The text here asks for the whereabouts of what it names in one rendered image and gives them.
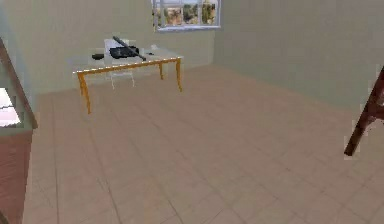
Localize white chair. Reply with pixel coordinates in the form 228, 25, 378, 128
103, 38, 137, 90

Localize black bag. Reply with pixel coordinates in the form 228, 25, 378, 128
109, 45, 141, 60

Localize white-framed window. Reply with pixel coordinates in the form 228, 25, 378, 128
151, 0, 222, 33

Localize white table with yellow legs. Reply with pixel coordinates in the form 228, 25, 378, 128
68, 47, 185, 115

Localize dark red wooden furniture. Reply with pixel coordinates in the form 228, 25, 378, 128
343, 65, 384, 157

